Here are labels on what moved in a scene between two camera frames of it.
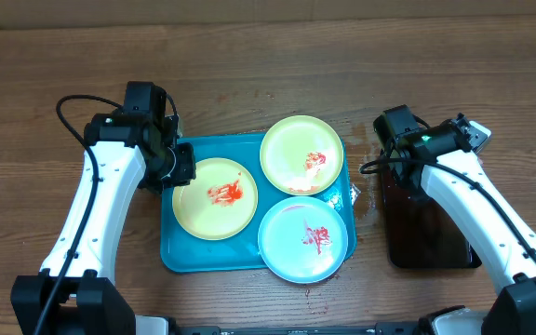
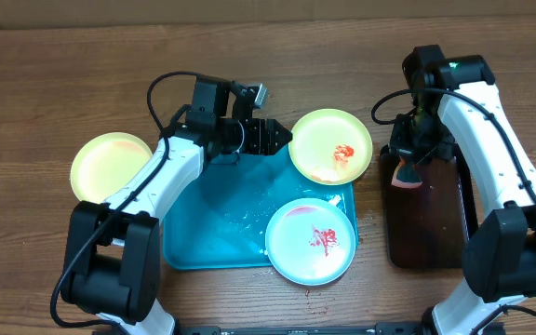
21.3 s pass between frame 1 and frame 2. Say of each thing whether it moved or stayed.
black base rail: stayed
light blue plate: moved
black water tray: stayed
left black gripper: moved
